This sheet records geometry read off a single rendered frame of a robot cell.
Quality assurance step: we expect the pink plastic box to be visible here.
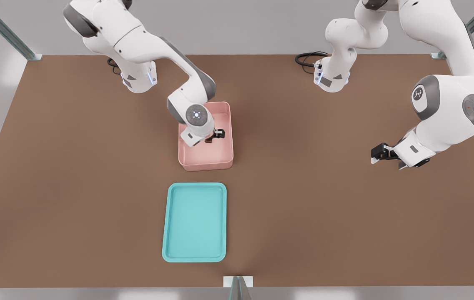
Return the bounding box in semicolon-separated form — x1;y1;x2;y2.
178;101;234;172

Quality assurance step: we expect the pale blue-green tray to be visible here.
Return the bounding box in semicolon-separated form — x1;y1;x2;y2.
162;182;228;263

